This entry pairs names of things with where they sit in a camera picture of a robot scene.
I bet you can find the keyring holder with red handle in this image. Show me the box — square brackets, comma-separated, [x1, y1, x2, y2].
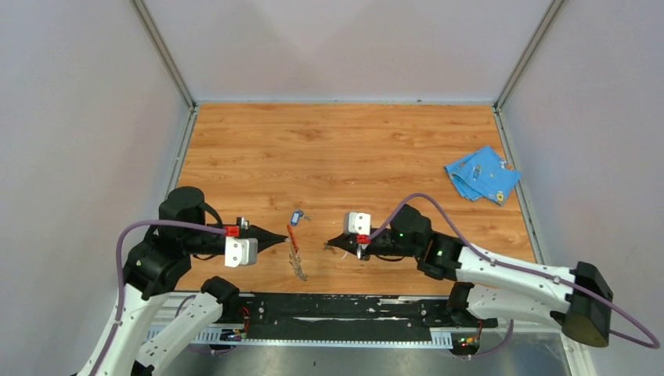
[287, 224, 308, 281]

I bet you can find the blue tag key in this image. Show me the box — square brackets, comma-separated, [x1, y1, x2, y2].
[290, 210, 312, 226]

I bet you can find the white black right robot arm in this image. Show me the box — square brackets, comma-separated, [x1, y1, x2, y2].
[326, 204, 613, 348]

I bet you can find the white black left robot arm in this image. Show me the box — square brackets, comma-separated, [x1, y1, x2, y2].
[78, 186, 288, 375]

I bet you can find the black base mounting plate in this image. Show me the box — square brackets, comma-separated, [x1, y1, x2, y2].
[218, 292, 498, 342]

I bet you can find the blue patterned cloth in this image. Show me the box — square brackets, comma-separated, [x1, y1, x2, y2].
[444, 146, 521, 206]

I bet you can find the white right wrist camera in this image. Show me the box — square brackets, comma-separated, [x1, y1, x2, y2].
[344, 211, 371, 235]

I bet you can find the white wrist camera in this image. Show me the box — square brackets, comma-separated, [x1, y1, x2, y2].
[344, 211, 371, 235]
[224, 237, 258, 268]

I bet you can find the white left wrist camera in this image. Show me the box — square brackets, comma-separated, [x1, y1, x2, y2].
[224, 237, 258, 268]

